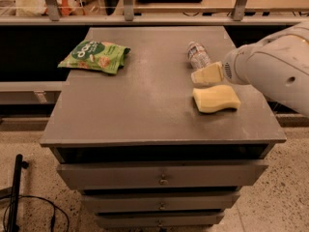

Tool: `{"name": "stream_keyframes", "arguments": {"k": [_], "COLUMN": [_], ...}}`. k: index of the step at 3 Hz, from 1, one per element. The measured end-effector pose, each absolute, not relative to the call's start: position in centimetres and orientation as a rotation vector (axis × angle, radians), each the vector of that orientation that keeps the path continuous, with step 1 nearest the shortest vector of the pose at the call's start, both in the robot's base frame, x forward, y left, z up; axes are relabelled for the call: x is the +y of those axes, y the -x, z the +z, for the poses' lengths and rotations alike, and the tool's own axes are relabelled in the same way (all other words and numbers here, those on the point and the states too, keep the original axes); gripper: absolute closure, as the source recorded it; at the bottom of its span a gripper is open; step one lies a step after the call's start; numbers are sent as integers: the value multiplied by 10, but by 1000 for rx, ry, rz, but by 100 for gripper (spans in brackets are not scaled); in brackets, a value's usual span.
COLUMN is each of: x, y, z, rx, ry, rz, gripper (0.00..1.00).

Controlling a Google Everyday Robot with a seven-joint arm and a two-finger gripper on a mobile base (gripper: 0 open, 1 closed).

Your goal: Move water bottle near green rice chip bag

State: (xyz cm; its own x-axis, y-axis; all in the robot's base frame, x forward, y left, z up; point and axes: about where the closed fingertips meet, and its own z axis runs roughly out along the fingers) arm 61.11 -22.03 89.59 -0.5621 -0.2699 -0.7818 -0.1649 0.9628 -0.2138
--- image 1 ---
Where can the middle grey drawer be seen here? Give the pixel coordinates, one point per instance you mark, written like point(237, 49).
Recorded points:
point(157, 202)

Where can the yellow sponge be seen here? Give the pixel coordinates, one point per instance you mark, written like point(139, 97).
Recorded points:
point(216, 98)

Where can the black stand pole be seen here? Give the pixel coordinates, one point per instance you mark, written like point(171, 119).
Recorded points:
point(18, 166)

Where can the grey drawer cabinet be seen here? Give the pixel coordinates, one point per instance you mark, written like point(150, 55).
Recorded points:
point(146, 111)

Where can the top grey drawer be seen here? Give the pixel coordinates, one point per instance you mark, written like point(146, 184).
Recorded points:
point(162, 174)

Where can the clear plastic water bottle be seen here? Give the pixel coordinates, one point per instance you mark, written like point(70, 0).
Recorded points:
point(198, 56)

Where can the grey drawer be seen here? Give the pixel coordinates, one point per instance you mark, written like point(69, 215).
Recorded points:
point(157, 202)
point(169, 219)
point(162, 174)

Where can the green rice chip bag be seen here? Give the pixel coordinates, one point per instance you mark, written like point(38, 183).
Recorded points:
point(96, 56)

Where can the bottom grey drawer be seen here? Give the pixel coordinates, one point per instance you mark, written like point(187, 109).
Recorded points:
point(169, 219)

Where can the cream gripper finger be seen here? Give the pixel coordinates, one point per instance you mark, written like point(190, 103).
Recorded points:
point(209, 74)

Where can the metal railing frame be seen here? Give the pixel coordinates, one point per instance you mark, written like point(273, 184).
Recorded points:
point(206, 12)

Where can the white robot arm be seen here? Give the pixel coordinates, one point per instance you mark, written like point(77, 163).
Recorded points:
point(277, 66)

